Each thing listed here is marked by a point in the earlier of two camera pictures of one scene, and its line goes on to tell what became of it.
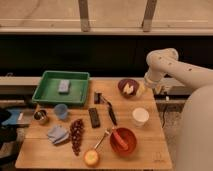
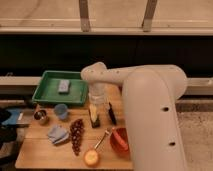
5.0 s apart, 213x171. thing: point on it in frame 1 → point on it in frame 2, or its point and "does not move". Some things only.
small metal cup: (40, 114) does not move
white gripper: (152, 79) → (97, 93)
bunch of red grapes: (76, 128) does not move
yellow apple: (91, 158) does not move
